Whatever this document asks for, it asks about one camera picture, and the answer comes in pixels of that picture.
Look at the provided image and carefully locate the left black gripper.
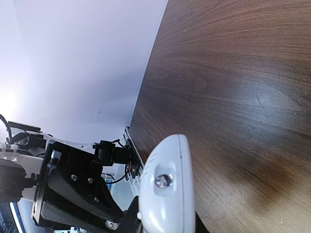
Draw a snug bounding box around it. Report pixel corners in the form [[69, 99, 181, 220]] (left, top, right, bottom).
[[32, 141, 121, 231]]

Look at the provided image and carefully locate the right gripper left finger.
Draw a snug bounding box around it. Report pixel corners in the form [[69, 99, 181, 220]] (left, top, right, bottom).
[[119, 196, 142, 233]]

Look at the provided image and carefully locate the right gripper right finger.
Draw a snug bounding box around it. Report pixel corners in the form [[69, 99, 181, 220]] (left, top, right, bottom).
[[195, 212, 209, 233]]

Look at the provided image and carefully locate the white remote control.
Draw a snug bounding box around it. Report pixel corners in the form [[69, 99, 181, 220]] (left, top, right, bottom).
[[137, 134, 195, 233]]

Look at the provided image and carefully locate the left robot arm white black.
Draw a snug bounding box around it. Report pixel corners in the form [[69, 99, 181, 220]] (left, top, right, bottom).
[[0, 117, 133, 233]]

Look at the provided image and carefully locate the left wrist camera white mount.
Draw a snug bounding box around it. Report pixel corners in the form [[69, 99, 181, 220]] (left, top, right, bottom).
[[0, 143, 43, 203]]

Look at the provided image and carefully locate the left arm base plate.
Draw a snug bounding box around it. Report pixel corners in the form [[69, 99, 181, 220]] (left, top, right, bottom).
[[126, 139, 141, 179]]

